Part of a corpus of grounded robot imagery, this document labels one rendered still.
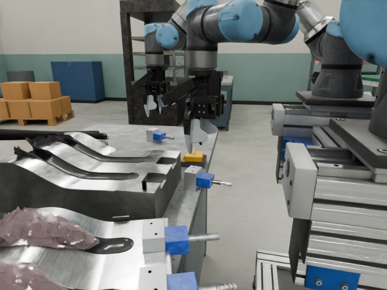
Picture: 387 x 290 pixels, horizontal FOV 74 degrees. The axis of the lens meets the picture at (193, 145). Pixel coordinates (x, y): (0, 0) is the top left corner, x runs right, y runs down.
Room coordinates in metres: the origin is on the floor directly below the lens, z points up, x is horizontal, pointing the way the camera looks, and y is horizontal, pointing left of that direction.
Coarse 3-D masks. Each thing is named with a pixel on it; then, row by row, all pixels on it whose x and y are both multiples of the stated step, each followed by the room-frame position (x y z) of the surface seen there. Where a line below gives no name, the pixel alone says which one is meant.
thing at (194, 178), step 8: (192, 168) 0.68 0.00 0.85; (200, 168) 0.68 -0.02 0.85; (184, 176) 0.66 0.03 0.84; (192, 176) 0.65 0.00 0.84; (200, 176) 0.66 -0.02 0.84; (208, 176) 0.66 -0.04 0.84; (184, 184) 0.66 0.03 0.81; (192, 184) 0.65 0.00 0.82; (200, 184) 0.64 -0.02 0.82; (208, 184) 0.64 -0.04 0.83; (224, 184) 0.64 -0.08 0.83
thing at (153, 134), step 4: (152, 128) 1.13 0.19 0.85; (156, 128) 1.13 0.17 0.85; (148, 132) 1.10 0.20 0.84; (152, 132) 1.09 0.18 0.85; (156, 132) 1.11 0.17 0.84; (160, 132) 1.11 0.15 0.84; (164, 132) 1.11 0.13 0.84; (148, 136) 1.11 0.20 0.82; (152, 136) 1.09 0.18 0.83; (156, 136) 1.09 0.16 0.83; (160, 136) 1.08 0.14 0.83; (164, 136) 1.09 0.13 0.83; (168, 136) 1.08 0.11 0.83; (148, 140) 1.11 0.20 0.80; (152, 140) 1.09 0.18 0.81; (156, 140) 1.11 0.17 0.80; (160, 140) 1.08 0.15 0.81
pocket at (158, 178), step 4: (148, 176) 0.57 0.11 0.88; (152, 176) 0.57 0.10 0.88; (156, 176) 0.57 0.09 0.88; (160, 176) 0.57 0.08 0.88; (164, 176) 0.57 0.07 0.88; (144, 180) 0.54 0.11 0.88; (148, 180) 0.57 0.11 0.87; (152, 180) 0.57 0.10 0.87; (156, 180) 0.57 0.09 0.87; (160, 180) 0.57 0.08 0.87; (164, 180) 0.56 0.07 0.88
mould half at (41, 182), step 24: (48, 144) 0.66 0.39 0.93; (96, 144) 0.74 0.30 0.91; (0, 168) 0.53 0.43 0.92; (24, 168) 0.52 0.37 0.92; (48, 168) 0.55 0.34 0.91; (96, 168) 0.62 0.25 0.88; (120, 168) 0.61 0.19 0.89; (144, 168) 0.60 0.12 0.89; (168, 168) 0.60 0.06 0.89; (0, 192) 0.54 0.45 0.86; (24, 192) 0.52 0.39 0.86; (48, 192) 0.51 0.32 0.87; (72, 192) 0.50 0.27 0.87; (96, 192) 0.50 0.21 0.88; (120, 192) 0.49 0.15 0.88; (144, 192) 0.48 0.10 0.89; (168, 192) 0.58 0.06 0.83; (96, 216) 0.50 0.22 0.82; (144, 216) 0.48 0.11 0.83
